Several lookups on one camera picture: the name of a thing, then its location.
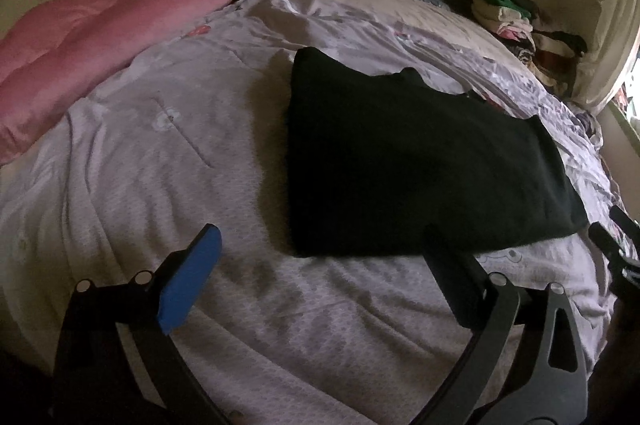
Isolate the white floral quilt cover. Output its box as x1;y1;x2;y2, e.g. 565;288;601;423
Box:
0;0;626;425

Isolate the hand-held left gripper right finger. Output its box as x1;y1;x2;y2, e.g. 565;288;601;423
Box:
415;224;587;425

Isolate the cream curtain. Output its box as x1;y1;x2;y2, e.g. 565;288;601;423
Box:
574;0;640;116

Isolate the pile of mixed clothes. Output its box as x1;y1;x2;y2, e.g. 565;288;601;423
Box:
471;0;589;96

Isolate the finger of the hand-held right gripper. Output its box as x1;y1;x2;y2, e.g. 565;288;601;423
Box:
588;221;633;271
609;204;640;240

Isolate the pink duvet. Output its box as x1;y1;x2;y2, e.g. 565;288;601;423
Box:
0;0;353;166

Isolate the black garment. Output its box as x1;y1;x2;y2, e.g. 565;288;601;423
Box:
285;46;590;258

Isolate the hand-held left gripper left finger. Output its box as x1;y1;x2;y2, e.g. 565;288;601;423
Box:
52;223;236;425

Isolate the window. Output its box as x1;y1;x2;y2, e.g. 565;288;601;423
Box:
611;67;640;128

